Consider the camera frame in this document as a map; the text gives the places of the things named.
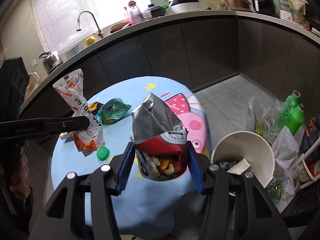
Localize green bottle cap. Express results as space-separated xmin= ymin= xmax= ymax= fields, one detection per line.
xmin=97 ymin=146 xmax=110 ymax=161

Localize red silver nut bag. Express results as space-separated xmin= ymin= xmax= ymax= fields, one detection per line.
xmin=131 ymin=93 xmax=188 ymax=181

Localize white paper bucket bin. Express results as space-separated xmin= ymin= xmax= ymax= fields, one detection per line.
xmin=210 ymin=131 xmax=275 ymax=187

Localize white orange fish snack bag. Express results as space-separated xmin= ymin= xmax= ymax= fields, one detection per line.
xmin=53 ymin=69 xmax=105 ymax=156

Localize green snack bag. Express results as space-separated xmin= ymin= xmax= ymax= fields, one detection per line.
xmin=97 ymin=98 xmax=131 ymax=125

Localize yellow brown small wrapper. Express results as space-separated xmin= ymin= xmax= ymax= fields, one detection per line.
xmin=88 ymin=101 xmax=103 ymax=115

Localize grey kitchen countertop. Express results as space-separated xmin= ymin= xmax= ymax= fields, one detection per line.
xmin=19 ymin=10 xmax=320 ymax=116

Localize kitchen faucet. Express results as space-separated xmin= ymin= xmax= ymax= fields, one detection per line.
xmin=76 ymin=10 xmax=104 ymax=38

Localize person's left hand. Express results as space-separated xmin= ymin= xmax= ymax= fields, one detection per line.
xmin=1 ymin=153 xmax=30 ymax=200

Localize steel kettle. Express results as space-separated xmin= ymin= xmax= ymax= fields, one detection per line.
xmin=39 ymin=51 xmax=63 ymax=74

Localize clear bag with green beans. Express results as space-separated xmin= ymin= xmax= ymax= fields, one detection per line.
xmin=246 ymin=96 xmax=285 ymax=145

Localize yellow lemon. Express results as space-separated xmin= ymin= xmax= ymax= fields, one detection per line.
xmin=86 ymin=36 xmax=95 ymax=46

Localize white plastic bag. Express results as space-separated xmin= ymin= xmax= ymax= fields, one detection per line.
xmin=271 ymin=126 xmax=299 ymax=170

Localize beige plastic basket rack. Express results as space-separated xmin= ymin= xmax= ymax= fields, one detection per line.
xmin=291 ymin=138 xmax=319 ymax=190

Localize green plastic bottle front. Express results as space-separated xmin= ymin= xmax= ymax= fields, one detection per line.
xmin=285 ymin=103 xmax=304 ymax=135

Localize green plastic bottle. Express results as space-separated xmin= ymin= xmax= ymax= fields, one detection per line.
xmin=283 ymin=90 xmax=300 ymax=116
xmin=285 ymin=103 xmax=304 ymax=135

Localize green plastic bottle back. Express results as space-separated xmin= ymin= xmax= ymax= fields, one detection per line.
xmin=283 ymin=90 xmax=300 ymax=116

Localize wooden bowl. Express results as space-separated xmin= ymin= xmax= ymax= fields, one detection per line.
xmin=110 ymin=22 xmax=131 ymax=34

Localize dark blue shopping bag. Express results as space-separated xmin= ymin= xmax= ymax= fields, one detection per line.
xmin=299 ymin=113 xmax=320 ymax=154

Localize dark cabinet fronts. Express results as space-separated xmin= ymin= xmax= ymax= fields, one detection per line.
xmin=22 ymin=15 xmax=320 ymax=120

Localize glass jar red lid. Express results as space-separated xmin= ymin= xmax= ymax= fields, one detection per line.
xmin=128 ymin=0 xmax=144 ymax=24

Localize black casserole pot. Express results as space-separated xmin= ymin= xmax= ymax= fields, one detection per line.
xmin=145 ymin=3 xmax=168 ymax=18

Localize white rice cooker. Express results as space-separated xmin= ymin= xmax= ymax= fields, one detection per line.
xmin=168 ymin=0 xmax=201 ymax=14

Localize brown cooking pot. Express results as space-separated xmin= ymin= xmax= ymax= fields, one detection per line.
xmin=225 ymin=0 xmax=251 ymax=12

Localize black air fryer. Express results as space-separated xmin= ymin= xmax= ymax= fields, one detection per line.
xmin=252 ymin=0 xmax=276 ymax=17

